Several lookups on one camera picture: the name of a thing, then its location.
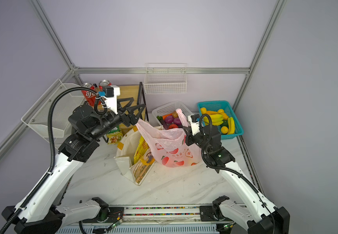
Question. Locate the pink plastic grocery bag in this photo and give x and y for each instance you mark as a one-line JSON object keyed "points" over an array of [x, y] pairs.
{"points": [[168, 147]]}

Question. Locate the red cola can right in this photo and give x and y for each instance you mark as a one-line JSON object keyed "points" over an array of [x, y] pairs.
{"points": [[104, 83]]}

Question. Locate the small yellow-green snack bag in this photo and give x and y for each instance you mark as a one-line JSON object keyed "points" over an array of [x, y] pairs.
{"points": [[114, 136]]}

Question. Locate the white wire wall basket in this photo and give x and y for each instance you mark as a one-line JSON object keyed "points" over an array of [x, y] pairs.
{"points": [[165, 78]]}

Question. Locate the white canvas tote bag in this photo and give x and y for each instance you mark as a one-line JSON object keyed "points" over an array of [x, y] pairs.
{"points": [[126, 148]]}

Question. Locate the yellow toy lemon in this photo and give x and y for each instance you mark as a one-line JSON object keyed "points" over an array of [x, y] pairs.
{"points": [[203, 110]]}

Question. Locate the purple toy onion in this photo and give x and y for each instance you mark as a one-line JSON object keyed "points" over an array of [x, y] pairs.
{"points": [[177, 121], [169, 119]]}

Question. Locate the white plastic basket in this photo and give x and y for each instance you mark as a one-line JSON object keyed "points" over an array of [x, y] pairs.
{"points": [[162, 112]]}

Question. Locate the brown toy potato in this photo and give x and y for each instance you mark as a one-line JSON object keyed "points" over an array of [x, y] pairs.
{"points": [[174, 114]]}

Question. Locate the purple toy onion left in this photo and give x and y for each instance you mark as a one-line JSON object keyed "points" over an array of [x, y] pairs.
{"points": [[169, 119]]}

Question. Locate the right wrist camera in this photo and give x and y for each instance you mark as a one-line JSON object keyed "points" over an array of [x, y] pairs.
{"points": [[194, 123]]}

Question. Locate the purple toy onion right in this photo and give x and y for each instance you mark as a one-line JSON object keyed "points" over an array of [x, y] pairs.
{"points": [[177, 121]]}

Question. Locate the teal plastic basket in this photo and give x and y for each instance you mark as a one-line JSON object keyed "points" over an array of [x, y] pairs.
{"points": [[223, 118]]}

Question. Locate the yellow toy banana right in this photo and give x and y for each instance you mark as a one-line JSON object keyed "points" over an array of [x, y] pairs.
{"points": [[231, 126]]}

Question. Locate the yellow toy banana bunch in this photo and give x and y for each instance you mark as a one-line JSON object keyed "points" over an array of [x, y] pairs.
{"points": [[217, 119]]}

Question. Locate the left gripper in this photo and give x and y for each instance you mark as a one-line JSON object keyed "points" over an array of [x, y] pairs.
{"points": [[133, 119]]}

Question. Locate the red cola can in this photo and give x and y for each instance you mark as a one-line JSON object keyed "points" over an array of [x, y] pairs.
{"points": [[104, 83], [89, 96]]}

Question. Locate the yellow chips bag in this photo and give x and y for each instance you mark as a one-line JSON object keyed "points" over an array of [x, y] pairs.
{"points": [[141, 150]]}

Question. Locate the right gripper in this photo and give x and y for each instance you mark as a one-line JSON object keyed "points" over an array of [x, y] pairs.
{"points": [[188, 139]]}

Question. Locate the red toy tomato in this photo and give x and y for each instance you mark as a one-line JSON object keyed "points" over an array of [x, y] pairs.
{"points": [[173, 126]]}

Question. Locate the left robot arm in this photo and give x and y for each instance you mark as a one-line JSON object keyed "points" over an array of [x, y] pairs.
{"points": [[36, 213]]}

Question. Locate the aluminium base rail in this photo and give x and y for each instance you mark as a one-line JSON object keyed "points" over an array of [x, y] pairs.
{"points": [[163, 215]]}

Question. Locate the red cola can left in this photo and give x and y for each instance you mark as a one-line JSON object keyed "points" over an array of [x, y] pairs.
{"points": [[89, 96]]}

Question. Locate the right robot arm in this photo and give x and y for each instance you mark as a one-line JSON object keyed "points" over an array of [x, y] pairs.
{"points": [[239, 181]]}

